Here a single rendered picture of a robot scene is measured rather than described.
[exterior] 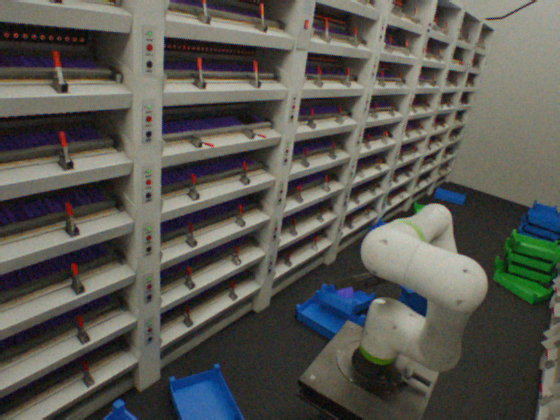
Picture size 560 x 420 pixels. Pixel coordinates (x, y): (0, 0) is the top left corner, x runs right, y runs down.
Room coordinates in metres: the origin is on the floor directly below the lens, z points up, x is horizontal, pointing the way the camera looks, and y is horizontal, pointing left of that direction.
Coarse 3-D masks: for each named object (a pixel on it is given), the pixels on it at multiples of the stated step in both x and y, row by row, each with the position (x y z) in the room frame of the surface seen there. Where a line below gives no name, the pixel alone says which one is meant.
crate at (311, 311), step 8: (312, 296) 1.77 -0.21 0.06; (304, 304) 1.70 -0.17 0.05; (312, 304) 1.76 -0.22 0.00; (320, 304) 1.77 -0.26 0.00; (328, 304) 1.75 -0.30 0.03; (296, 312) 1.63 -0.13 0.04; (304, 312) 1.69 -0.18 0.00; (312, 312) 1.70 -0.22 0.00; (320, 312) 1.71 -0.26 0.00; (328, 312) 1.72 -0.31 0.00; (336, 312) 1.72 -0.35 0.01; (304, 320) 1.60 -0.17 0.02; (312, 320) 1.57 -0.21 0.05; (320, 320) 1.64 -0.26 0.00; (328, 320) 1.65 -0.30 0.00; (336, 320) 1.66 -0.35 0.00; (344, 320) 1.67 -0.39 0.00; (352, 320) 1.66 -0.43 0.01; (360, 320) 1.63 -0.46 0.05; (312, 328) 1.57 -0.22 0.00; (320, 328) 1.54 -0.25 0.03; (328, 328) 1.52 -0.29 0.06; (336, 328) 1.60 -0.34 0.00; (328, 336) 1.52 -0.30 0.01
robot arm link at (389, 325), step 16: (384, 304) 1.01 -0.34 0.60; (400, 304) 1.02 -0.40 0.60; (368, 320) 0.99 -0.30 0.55; (384, 320) 0.95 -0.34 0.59; (400, 320) 0.95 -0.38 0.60; (416, 320) 0.95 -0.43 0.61; (368, 336) 0.97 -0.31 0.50; (384, 336) 0.94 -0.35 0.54; (400, 336) 0.92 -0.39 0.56; (368, 352) 0.96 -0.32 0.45; (384, 352) 0.94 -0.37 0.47; (400, 352) 0.92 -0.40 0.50
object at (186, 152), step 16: (176, 112) 1.37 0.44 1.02; (256, 112) 1.71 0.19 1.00; (272, 128) 1.64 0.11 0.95; (176, 144) 1.22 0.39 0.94; (192, 144) 1.26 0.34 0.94; (224, 144) 1.35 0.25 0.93; (240, 144) 1.42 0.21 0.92; (256, 144) 1.50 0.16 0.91; (272, 144) 1.60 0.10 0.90; (176, 160) 1.18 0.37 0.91; (192, 160) 1.24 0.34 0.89
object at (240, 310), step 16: (320, 256) 2.22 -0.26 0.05; (304, 272) 2.05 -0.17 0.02; (272, 288) 1.79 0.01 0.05; (240, 304) 1.61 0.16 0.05; (224, 320) 1.48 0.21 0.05; (192, 336) 1.33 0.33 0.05; (208, 336) 1.39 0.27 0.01; (160, 352) 1.21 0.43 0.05; (176, 352) 1.24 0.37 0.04; (112, 384) 1.01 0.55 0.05; (128, 384) 1.04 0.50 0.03; (96, 400) 0.94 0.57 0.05; (64, 416) 0.85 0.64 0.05; (80, 416) 0.88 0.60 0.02
